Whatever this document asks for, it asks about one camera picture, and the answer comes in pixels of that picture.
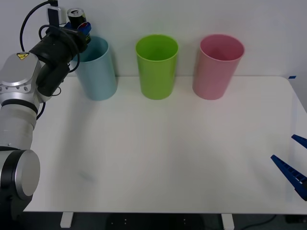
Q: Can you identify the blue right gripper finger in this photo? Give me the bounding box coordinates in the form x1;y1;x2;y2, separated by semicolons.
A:
291;134;307;149
271;154;307;202

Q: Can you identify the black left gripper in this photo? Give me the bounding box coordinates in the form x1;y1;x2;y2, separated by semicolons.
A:
45;21;93;53

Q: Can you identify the dark drink can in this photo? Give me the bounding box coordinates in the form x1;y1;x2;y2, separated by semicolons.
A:
67;8;92;45

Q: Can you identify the pale blue plastic bin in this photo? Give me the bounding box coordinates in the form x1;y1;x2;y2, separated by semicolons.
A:
71;35;118;102

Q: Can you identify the white table leg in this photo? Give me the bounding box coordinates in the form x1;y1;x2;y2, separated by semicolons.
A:
221;213;235;230
59;212;73;229

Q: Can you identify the green plastic bin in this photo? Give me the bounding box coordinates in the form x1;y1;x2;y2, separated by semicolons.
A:
135;34;179;101

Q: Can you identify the pink plastic bin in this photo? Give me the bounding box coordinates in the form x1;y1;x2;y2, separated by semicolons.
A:
192;34;245;101

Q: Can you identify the black floor cable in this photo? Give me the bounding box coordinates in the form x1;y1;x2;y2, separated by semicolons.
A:
236;214;277;228

